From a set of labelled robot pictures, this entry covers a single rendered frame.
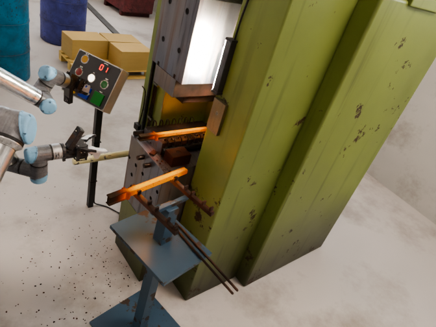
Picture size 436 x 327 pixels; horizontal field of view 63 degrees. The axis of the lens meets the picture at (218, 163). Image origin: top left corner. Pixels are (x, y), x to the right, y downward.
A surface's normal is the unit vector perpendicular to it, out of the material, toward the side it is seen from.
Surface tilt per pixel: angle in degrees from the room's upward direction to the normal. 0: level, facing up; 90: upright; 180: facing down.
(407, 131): 90
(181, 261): 0
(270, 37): 90
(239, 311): 0
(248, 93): 90
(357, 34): 90
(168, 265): 0
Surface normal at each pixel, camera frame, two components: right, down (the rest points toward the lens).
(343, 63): -0.76, 0.16
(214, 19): 0.59, 0.57
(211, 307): 0.26, -0.81
